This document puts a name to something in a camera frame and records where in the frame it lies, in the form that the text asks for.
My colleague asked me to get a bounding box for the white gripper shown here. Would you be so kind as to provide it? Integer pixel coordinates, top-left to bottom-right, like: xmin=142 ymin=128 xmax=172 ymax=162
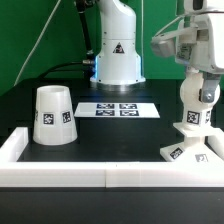
xmin=151 ymin=0 xmax=224 ymax=103

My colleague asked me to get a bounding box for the white lamp bulb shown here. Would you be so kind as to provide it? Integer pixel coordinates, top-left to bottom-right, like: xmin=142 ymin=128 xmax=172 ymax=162
xmin=180 ymin=72 xmax=213 ymax=129

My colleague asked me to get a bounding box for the white lamp base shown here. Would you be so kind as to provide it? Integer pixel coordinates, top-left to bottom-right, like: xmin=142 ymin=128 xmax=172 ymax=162
xmin=160 ymin=122 xmax=224 ymax=163

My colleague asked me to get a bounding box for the white conical lamp shade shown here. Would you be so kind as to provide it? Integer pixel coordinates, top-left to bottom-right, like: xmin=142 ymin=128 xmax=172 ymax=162
xmin=33 ymin=85 xmax=77 ymax=146

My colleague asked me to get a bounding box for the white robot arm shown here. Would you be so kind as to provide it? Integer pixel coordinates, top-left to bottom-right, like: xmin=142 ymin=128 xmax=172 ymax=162
xmin=75 ymin=0 xmax=224 ymax=103

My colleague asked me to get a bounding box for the white fiducial marker plate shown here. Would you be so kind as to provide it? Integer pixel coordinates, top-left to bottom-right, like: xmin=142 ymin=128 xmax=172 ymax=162
xmin=75 ymin=102 xmax=160 ymax=118

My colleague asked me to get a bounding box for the white U-shaped table fence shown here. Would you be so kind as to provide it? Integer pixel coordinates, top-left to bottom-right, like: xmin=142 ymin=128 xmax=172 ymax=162
xmin=0 ymin=127 xmax=224 ymax=188

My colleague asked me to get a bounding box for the black cable at base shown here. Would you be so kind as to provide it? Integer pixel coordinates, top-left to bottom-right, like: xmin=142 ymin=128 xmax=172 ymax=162
xmin=37 ymin=60 xmax=96 ymax=81

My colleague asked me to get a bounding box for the black corrugated hose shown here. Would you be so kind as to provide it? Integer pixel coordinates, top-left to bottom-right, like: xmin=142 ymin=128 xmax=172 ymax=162
xmin=75 ymin=0 xmax=96 ymax=63

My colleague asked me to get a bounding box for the white hanging cable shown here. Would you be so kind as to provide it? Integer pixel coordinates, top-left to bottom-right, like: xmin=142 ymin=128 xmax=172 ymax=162
xmin=13 ymin=0 xmax=63 ymax=87

